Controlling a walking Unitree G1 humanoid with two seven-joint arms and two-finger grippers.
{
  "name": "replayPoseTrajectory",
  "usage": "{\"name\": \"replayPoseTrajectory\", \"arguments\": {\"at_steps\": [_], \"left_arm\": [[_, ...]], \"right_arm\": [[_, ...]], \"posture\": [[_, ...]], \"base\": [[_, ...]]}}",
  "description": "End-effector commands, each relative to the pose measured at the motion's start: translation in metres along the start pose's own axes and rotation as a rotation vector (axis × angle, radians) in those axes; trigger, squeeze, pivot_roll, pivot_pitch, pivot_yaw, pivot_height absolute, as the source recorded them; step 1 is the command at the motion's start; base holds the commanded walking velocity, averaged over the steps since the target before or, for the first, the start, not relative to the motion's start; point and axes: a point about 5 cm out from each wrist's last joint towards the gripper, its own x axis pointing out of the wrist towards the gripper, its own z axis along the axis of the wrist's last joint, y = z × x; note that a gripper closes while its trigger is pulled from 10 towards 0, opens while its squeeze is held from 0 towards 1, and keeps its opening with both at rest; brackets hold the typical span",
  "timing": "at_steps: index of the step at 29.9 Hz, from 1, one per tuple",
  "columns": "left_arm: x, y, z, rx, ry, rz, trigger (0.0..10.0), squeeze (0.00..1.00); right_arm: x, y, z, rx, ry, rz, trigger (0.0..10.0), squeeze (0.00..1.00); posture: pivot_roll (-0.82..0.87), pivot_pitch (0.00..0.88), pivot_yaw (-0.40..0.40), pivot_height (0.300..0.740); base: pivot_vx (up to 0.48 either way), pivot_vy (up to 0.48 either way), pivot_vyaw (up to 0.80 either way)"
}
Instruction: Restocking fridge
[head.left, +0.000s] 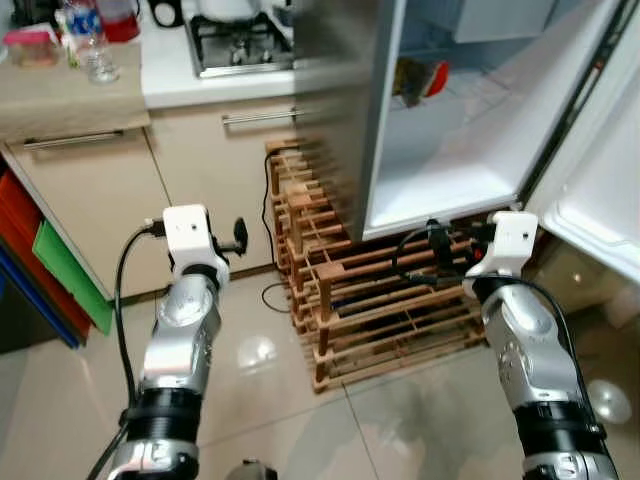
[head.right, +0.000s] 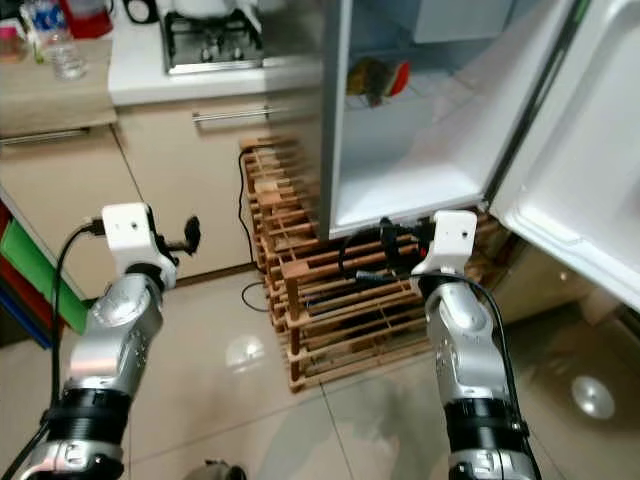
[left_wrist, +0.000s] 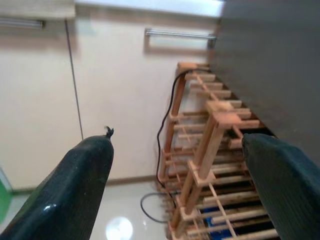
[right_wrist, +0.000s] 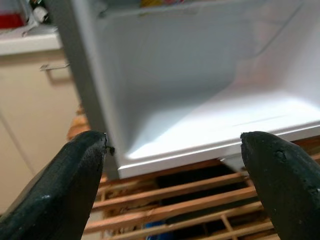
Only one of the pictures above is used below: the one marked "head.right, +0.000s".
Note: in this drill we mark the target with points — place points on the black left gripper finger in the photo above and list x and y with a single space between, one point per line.
192 232

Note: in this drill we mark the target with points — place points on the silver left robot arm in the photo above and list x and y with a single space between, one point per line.
120 330

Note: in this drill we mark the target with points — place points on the white fridge door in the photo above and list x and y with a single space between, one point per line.
580 150

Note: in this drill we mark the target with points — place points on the white fridge drawer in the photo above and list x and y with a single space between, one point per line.
460 18

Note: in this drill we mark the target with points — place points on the beige cabinet with stove counter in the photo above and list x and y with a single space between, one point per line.
190 190

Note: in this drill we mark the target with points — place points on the wooden slatted rack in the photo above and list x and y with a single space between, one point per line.
350 320

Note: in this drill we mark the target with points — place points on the beige cabinet with beige top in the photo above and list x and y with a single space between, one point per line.
60 190

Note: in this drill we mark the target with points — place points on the green flat board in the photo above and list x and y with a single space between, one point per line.
45 275

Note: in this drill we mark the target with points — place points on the red flat board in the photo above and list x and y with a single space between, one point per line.
22 295

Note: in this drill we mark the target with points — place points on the brown and red food packet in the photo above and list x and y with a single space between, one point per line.
372 80

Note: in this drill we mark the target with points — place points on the blue flat board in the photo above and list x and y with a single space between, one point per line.
15 320

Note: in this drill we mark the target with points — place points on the steel gas stove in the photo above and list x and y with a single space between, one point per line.
210 48

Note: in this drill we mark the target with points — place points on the white cooking pot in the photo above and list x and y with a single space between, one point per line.
205 8

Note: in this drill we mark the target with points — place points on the clear plastic water bottle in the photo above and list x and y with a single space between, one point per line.
60 45

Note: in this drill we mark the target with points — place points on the red plastic container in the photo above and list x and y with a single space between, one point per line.
90 18

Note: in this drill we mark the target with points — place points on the grey robot foot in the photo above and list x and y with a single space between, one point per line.
225 471

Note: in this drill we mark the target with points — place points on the pink lidded food container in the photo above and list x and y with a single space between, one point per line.
12 45

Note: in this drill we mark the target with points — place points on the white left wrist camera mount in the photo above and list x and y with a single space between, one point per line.
130 232

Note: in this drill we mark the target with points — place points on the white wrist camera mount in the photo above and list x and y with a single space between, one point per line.
130 232
450 240

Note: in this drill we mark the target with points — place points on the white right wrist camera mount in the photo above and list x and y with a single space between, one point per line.
450 240

